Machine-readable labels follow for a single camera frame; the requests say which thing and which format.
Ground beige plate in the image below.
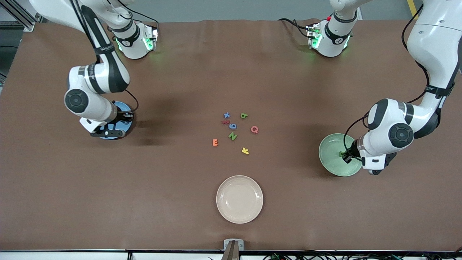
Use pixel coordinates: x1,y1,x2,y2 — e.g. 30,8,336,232
216,175,264,224

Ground white table edge strip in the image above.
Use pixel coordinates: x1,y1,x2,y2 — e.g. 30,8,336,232
0,250,462,260

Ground black cable on mat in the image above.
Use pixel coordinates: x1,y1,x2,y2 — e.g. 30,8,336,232
278,18,311,38

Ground tangled black cables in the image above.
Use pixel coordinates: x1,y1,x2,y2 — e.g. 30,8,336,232
263,250,462,260

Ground grey metal bracket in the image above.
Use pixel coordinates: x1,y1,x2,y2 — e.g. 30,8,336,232
223,239,244,260

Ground aluminium frame profile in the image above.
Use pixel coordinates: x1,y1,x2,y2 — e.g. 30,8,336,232
0,0,40,32

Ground grey camera mast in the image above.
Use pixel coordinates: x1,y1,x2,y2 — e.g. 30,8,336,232
221,240,240,260

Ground blue plate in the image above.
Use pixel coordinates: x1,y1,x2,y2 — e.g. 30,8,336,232
97,101,134,140

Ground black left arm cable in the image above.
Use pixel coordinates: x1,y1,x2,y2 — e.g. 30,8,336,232
343,4,432,161

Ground brown table mat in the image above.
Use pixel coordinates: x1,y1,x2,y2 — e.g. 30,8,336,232
0,19,462,251

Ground mint green plate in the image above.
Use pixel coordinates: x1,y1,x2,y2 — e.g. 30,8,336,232
319,133,362,177

